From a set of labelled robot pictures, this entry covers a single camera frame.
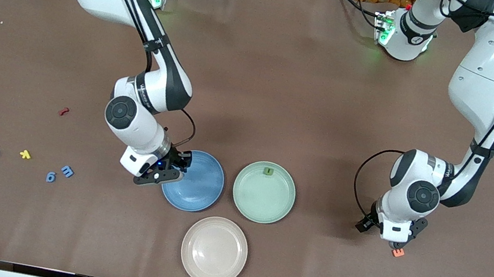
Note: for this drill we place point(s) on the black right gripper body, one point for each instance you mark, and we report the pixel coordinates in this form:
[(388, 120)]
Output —
[(178, 159)]

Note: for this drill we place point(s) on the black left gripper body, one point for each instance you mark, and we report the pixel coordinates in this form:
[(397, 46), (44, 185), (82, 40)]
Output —
[(365, 223)]

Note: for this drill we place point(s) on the green foam letter I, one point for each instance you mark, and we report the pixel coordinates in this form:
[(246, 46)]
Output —
[(267, 170)]

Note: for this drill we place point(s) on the blue foam letter E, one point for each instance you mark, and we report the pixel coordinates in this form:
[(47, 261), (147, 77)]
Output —
[(67, 172)]

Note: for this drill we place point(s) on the blue foam number nine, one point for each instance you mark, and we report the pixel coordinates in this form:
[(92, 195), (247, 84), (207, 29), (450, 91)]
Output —
[(50, 178)]

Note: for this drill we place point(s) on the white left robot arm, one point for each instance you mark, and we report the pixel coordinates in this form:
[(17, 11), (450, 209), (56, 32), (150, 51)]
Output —
[(487, 74)]

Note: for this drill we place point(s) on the blue plate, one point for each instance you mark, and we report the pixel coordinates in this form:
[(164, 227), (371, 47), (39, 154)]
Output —
[(199, 191)]

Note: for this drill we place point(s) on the orange foam letter E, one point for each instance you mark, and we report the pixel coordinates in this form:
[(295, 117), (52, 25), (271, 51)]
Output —
[(398, 253)]

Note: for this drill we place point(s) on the green plate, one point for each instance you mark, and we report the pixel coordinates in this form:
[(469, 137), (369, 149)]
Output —
[(263, 197)]

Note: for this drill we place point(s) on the beige plate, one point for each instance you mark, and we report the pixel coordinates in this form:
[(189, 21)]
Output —
[(214, 251)]

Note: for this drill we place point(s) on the small red foam letter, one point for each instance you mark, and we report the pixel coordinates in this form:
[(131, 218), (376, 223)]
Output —
[(63, 112)]

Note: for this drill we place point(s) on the brown table cover sheet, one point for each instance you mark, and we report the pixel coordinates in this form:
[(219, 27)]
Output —
[(286, 89)]

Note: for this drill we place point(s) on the yellow foam letter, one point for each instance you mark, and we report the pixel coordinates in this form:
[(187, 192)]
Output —
[(24, 153)]

